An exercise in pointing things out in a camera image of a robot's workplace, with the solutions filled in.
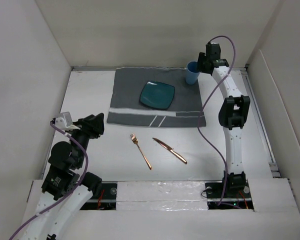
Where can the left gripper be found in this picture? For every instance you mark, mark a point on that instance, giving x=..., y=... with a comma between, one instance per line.
x=91, y=124

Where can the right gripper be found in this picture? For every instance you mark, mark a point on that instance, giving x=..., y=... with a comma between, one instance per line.
x=202, y=56

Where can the blue plastic cup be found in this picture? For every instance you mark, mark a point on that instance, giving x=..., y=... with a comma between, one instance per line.
x=192, y=73

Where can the copper fork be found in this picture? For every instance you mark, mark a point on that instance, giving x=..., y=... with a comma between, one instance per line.
x=135, y=141

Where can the grey striped cloth placemat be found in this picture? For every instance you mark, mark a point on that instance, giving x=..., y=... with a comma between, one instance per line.
x=126, y=110

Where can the teal square plate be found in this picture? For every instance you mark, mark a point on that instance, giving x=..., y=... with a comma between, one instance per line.
x=157, y=95

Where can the copper knife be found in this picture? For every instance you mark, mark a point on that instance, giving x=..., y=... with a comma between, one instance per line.
x=170, y=149

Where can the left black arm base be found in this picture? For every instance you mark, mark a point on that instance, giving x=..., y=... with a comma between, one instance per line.
x=104, y=193

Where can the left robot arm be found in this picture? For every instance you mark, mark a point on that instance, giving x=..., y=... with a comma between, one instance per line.
x=68, y=184

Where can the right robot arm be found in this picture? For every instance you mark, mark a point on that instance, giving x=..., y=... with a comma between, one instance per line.
x=232, y=117

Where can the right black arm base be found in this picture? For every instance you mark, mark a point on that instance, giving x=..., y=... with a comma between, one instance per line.
x=232, y=193

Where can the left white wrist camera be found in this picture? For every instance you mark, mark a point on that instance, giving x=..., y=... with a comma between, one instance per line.
x=64, y=122

